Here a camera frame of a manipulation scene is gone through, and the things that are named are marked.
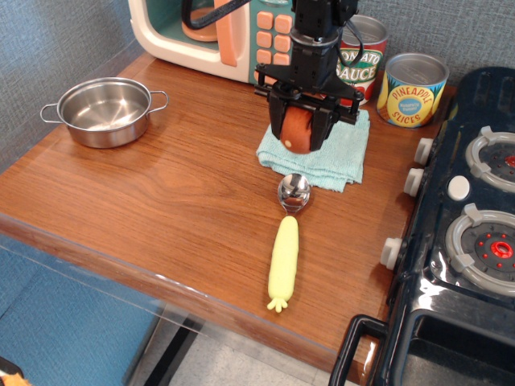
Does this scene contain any pineapple slices can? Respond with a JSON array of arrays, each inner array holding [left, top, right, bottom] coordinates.
[[377, 52, 449, 128]]

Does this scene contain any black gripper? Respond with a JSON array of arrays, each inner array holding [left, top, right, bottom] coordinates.
[[256, 34, 363, 151]]

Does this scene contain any small steel pot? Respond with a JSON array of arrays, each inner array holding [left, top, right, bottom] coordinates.
[[39, 77, 170, 149]]

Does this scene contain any toy microwave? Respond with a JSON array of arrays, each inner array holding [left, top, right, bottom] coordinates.
[[129, 0, 295, 84]]

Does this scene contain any light blue rag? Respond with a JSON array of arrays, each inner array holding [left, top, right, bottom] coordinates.
[[257, 109, 370, 192]]

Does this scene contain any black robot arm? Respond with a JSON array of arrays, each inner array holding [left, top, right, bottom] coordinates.
[[256, 1, 364, 154]]

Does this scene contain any spoon with yellow handle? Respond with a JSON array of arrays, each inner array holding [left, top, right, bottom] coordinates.
[[267, 174, 311, 313]]

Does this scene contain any black toy stove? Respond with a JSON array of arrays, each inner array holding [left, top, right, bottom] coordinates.
[[330, 67, 514, 385]]

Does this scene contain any tomato sauce can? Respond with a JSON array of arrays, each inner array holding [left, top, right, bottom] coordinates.
[[336, 14, 389, 105]]

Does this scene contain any black braided cable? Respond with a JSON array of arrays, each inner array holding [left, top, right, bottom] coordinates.
[[180, 0, 253, 30]]

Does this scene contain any brown plush mushroom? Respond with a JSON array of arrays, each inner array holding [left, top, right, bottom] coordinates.
[[279, 101, 323, 154]]

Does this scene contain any orange object at corner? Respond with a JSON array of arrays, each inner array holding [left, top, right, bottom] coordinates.
[[0, 357, 31, 386]]

